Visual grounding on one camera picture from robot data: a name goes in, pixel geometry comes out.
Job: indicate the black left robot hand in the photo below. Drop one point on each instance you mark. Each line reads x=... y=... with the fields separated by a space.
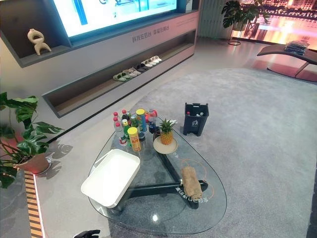
x=86 y=234

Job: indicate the white rectangular basket tray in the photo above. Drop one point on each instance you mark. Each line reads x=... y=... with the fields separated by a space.
x=111 y=177

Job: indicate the beige rolled cloth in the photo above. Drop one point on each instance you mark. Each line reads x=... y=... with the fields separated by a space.
x=191 y=182

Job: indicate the yellow black striped strip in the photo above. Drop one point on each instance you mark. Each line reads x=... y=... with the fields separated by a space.
x=33 y=205

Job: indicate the brown round plant pot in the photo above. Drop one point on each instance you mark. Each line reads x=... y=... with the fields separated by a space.
x=36 y=163

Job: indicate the red cap water bottle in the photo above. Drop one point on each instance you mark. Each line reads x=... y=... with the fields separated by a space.
x=121 y=136
x=115 y=115
x=116 y=122

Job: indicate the dark small cup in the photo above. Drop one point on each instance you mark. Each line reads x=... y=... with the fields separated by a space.
x=142 y=137

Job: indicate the round beige plate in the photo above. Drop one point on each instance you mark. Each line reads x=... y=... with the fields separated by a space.
x=158 y=148

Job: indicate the green soda bottle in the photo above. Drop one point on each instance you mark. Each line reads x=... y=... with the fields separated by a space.
x=126 y=127

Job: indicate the large leafy green plant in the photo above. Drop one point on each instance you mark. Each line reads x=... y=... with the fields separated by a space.
x=23 y=138

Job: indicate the green drink can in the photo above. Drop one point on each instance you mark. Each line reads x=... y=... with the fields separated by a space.
x=134 y=121

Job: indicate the dark red bottle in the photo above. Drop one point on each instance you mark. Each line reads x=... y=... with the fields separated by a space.
x=156 y=134

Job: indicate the dark cola bottle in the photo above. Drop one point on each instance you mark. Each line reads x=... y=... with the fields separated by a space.
x=124 y=114

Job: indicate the yellow green chip can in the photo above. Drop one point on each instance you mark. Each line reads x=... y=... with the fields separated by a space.
x=142 y=120

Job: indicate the clear bottle blue label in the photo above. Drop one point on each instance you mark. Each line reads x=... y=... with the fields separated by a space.
x=151 y=125

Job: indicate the pineapple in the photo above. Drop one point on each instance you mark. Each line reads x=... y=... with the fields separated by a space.
x=166 y=135

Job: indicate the red drink can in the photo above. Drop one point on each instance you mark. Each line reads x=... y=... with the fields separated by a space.
x=151 y=113

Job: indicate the small white object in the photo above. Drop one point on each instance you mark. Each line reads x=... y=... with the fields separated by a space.
x=174 y=121

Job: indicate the dark blue trash bin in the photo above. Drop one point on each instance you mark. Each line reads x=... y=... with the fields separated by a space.
x=195 y=124

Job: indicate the bottle with red cap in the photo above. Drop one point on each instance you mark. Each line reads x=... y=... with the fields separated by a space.
x=188 y=113

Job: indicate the green slipper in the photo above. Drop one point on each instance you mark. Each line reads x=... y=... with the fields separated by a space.
x=125 y=75
x=117 y=77

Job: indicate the clear empty bottle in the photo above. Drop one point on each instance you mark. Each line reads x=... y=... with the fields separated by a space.
x=200 y=114

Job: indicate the beige slipper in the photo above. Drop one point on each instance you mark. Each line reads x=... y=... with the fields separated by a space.
x=135 y=71
x=130 y=73

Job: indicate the black slipper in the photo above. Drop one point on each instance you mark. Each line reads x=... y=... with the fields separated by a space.
x=139 y=68
x=144 y=66

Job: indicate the white slipper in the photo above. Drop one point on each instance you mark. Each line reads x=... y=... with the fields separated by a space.
x=147 y=64
x=151 y=62

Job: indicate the grey carpet rug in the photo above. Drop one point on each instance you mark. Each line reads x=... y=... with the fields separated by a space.
x=247 y=148

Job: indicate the cream slipper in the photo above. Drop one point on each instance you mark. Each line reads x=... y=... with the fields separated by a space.
x=154 y=60
x=158 y=58

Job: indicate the beige abstract sculpture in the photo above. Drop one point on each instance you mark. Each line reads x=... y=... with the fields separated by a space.
x=38 y=42

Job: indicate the white pot on black stand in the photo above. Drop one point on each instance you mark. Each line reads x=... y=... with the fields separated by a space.
x=236 y=29

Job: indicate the dark curved bench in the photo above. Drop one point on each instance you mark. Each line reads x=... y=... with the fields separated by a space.
x=275 y=50

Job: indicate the tall monstera plant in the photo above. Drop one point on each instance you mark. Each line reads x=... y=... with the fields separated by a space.
x=241 y=12

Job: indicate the dark folded clothes stack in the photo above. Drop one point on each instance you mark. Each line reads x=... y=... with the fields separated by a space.
x=297 y=47

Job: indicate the glass coffee table black frame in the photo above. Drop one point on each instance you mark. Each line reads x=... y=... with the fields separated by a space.
x=158 y=189

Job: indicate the grey wall cabinet unit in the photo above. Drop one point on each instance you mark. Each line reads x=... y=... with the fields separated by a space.
x=104 y=62

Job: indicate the large wall display screen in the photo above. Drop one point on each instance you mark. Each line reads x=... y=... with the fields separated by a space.
x=116 y=13

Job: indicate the city lights video wall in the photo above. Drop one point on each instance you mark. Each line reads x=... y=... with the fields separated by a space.
x=284 y=18

